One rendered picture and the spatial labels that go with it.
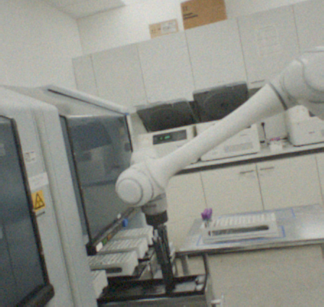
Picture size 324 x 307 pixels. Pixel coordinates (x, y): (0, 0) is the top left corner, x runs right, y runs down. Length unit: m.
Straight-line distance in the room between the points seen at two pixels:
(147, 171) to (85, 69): 3.11
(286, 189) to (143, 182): 2.61
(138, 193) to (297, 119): 2.62
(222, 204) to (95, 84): 1.81
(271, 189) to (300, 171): 0.29
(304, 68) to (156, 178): 0.46
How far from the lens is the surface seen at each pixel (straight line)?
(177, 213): 3.58
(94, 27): 4.45
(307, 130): 3.45
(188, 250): 1.50
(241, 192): 3.47
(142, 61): 3.85
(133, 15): 4.32
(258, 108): 1.12
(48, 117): 1.10
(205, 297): 1.18
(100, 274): 1.32
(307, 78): 0.91
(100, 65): 3.98
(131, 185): 0.97
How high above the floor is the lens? 1.32
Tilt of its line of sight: 3 degrees down
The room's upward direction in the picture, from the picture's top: 11 degrees counter-clockwise
